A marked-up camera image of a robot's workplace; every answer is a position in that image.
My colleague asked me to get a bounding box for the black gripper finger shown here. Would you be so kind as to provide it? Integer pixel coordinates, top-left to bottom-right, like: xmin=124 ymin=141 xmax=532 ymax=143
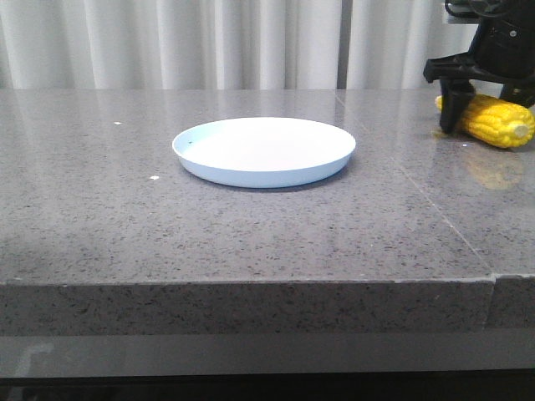
xmin=440 ymin=79 xmax=476 ymax=134
xmin=499 ymin=84 xmax=535 ymax=108

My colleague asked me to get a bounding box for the yellow toy corn cob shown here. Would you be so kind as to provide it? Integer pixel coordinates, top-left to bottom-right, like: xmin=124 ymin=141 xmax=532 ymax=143
xmin=454 ymin=94 xmax=534 ymax=149

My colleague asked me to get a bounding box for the light blue round plate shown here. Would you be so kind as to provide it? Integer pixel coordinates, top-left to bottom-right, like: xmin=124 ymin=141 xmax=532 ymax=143
xmin=172 ymin=117 xmax=356 ymax=189

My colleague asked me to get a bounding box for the grey pleated curtain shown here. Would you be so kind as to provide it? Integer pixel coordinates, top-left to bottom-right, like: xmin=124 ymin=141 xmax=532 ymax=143
xmin=1 ymin=1 xmax=476 ymax=89

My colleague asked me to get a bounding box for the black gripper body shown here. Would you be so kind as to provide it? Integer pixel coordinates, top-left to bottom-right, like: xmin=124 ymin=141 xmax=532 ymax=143
xmin=423 ymin=1 xmax=534 ymax=85

